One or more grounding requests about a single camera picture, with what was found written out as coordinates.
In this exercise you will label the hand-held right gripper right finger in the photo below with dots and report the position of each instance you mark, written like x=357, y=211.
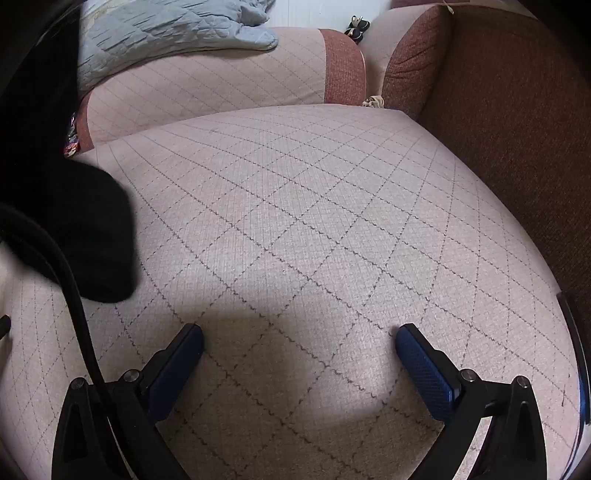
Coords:
x=425, y=369

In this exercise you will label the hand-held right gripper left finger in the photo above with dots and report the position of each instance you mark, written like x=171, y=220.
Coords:
x=178, y=369

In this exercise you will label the black pants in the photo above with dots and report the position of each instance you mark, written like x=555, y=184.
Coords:
x=69, y=221

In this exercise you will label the pink and brown quilted sofa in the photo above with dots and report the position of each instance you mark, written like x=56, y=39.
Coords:
x=300, y=207

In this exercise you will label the red blue printed packet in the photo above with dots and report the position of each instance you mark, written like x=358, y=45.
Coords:
x=71, y=138

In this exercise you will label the blue-grey quilted blanket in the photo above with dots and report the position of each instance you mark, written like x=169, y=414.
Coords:
x=161, y=32

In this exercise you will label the black beige sandal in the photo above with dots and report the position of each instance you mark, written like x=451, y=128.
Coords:
x=353, y=35
x=358, y=21

